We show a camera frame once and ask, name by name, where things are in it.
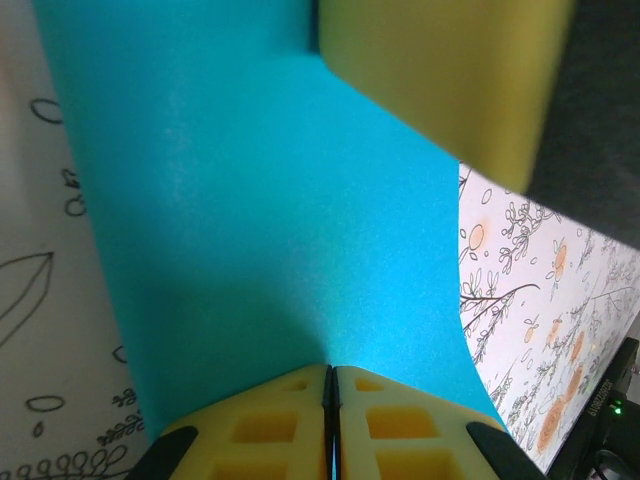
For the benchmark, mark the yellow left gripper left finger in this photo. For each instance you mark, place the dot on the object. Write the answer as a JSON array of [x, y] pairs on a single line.
[[260, 435]]

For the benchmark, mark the floral patterned table cover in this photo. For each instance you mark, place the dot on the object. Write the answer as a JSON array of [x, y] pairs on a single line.
[[525, 300]]

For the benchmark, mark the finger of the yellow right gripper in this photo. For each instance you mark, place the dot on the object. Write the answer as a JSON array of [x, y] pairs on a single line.
[[450, 75]]

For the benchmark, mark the blue paper sheet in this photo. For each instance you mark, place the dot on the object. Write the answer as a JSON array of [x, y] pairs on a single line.
[[250, 200]]

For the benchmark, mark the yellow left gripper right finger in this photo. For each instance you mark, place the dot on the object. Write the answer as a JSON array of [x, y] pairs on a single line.
[[400, 435]]

